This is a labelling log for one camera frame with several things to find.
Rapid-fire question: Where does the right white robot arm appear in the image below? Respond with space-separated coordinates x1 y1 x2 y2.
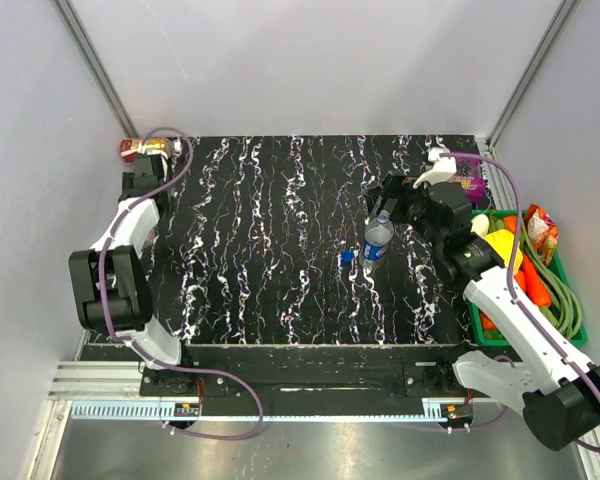
364 174 600 451

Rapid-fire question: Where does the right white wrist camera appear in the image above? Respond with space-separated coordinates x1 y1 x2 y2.
413 147 457 189

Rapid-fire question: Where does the Pepsi plastic bottle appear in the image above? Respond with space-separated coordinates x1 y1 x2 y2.
360 210 395 272

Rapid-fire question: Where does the purple snack bag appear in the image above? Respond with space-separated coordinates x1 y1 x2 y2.
451 156 486 204

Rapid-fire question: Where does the white toy egg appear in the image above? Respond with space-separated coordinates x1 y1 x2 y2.
471 214 490 238

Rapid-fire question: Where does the green plastic basket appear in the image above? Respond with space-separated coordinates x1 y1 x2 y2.
469 235 588 347

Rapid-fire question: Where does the blue bottle cap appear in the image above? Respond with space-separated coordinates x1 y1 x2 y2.
341 250 355 264

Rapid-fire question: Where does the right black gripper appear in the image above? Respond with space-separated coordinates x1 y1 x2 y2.
362 171 443 249

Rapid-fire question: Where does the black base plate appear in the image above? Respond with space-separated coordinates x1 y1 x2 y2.
140 343 475 409

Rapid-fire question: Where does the orange snack bag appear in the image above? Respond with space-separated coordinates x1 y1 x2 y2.
524 204 559 266

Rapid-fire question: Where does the orange toy carrot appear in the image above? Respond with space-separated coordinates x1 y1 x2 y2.
521 255 552 307

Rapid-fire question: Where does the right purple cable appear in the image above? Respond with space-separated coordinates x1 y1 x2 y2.
442 152 600 455

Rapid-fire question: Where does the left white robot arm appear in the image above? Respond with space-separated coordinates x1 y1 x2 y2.
68 154 197 395

